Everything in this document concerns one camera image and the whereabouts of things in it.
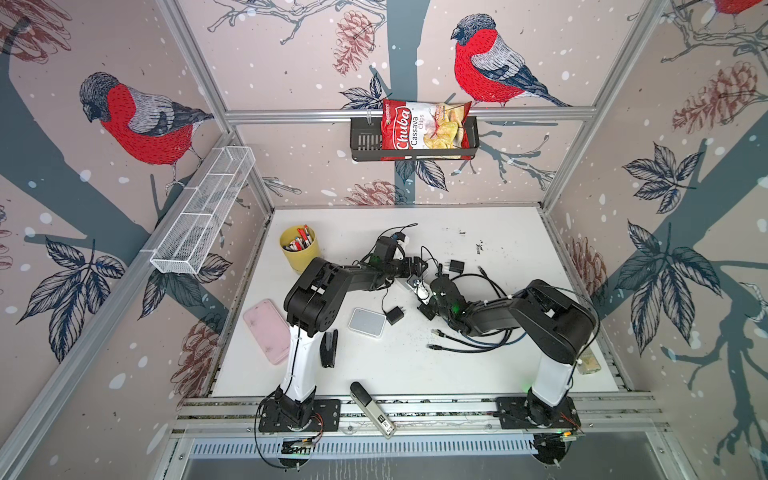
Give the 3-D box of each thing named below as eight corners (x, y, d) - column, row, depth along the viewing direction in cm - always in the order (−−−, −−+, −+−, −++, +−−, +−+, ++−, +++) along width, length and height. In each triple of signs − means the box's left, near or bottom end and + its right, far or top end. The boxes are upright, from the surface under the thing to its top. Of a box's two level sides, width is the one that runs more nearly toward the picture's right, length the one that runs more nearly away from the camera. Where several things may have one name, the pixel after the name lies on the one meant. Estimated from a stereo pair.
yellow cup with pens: (287, 276, 103) (274, 251, 91) (294, 250, 110) (283, 224, 99) (319, 276, 103) (309, 251, 91) (324, 250, 110) (316, 224, 99)
